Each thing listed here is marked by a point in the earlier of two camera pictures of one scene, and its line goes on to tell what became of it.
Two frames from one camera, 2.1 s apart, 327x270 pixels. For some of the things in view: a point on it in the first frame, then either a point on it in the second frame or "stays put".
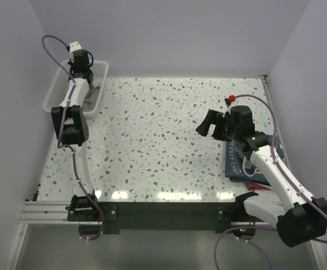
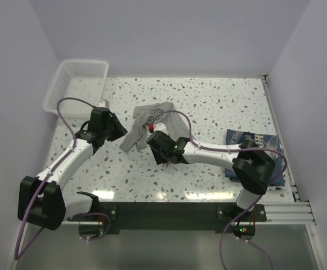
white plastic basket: [62, 77] stays put
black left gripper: [72, 65] to [120, 130]
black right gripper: [216, 117] to [158, 158]
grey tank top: [90, 98] to [145, 117]
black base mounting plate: [115, 216] stays put
